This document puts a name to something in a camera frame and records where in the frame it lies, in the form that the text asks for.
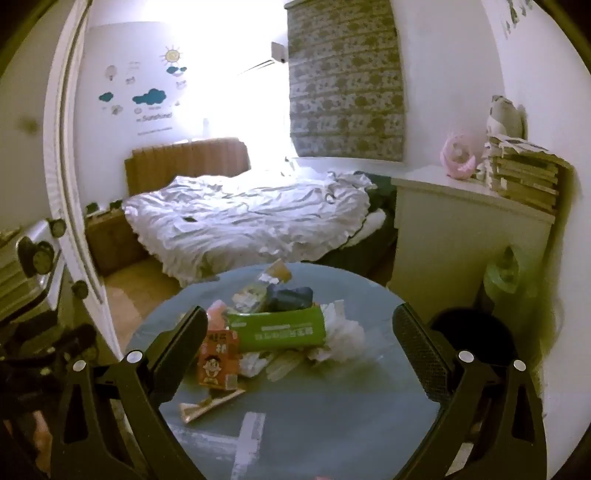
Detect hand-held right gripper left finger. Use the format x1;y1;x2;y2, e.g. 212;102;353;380
48;305;208;480

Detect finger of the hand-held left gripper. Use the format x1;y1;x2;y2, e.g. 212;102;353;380
44;323;100;360

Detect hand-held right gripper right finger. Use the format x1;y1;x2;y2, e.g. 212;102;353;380
392;302;548;480

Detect pink wrapper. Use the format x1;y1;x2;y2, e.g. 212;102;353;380
205;299;232;330

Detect black trash bin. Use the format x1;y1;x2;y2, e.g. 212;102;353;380
427;310;520;370

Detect brown wrapper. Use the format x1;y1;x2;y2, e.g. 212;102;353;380
178;388;247;423

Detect white tissue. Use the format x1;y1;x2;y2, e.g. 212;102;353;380
307;300;370;365

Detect small yellowish packet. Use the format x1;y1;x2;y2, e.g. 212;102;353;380
231;282;271;312

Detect clear plastic wrapper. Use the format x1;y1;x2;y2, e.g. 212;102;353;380
240;348;319;384

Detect green tissue packet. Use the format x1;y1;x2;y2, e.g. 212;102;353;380
225;305;329;354

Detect dark blue packet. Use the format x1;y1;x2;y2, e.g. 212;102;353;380
265;284;315;315

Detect brown nightstand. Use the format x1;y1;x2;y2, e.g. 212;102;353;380
85;210;148;278

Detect dark items on nightstand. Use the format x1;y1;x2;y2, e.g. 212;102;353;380
84;202;123;217

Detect white cabinet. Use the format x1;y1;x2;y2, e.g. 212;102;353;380
390;164;557;319

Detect bed with white duvet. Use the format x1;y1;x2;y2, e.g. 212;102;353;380
121;168;400;289

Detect brown padded headboard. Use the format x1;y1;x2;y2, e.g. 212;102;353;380
124;137;252;197

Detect pink toy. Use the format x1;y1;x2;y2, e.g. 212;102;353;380
441;131;478;181

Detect stack of books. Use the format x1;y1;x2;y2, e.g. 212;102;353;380
475;134;575;215

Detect white plush toy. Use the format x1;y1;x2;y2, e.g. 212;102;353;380
485;95;527;139

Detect floral window blind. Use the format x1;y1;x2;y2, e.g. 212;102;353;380
283;0;411;163

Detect white air conditioner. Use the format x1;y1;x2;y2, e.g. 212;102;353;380
238;41;289;77

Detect white door frame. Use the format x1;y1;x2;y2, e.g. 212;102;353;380
42;0;109;305

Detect cloud and sun wall stickers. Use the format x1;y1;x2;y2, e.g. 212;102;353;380
98;45;189;136

